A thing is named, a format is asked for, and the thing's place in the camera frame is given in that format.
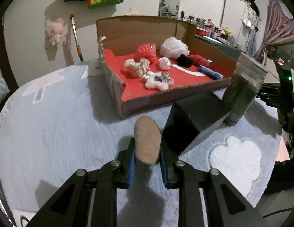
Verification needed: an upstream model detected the small white crumpled cloth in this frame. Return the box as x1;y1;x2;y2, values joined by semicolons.
158;57;171;71

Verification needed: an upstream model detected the green tea leaf jar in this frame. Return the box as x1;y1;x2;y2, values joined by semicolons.
223;53;268;126

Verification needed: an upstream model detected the white plush keychain toy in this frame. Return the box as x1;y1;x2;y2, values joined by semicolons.
143;71;174;91

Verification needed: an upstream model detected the black fluffy pompom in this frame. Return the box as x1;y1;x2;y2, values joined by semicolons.
176;54;193;68

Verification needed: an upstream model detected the tan round powder puff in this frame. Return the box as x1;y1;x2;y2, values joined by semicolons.
134;115;162;166

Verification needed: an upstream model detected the blue tissue pack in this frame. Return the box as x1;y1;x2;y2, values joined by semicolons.
198;66;224;80

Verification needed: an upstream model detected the pink plush on wall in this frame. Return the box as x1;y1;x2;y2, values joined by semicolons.
45;18;64;46

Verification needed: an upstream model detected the red tipped brush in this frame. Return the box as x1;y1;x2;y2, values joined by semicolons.
70;13;84;62

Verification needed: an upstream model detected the red bowl on table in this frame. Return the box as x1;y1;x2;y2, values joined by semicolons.
196;28;208;36

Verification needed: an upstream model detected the red plastic bag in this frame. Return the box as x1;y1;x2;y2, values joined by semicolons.
134;44;157;64

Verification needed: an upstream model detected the pink curtain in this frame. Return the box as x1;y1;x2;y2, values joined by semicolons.
254;0;294;59

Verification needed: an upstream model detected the black square box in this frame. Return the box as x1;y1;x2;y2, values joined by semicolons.
162;91;230;156

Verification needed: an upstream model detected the dark green covered table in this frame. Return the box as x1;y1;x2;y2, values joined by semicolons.
195;34;245;61

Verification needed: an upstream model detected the white grey scrunchie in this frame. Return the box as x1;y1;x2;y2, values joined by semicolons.
124;58;151;78

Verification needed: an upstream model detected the red-lined cardboard box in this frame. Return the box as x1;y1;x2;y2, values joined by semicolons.
96;16;236;118

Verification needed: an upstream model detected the white mesh bath pouf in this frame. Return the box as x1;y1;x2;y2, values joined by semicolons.
159;37;190;59

